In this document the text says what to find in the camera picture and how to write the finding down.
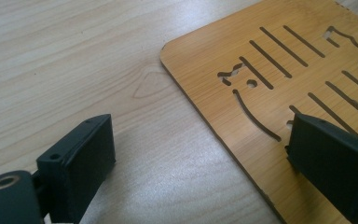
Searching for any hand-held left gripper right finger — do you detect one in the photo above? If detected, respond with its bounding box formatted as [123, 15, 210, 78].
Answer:
[284, 112, 358, 224]

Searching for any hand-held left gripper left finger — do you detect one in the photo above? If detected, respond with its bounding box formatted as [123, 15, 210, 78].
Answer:
[36, 113, 117, 224]

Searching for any cut-out wooden coaster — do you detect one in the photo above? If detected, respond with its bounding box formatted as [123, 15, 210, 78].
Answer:
[159, 0, 358, 224]

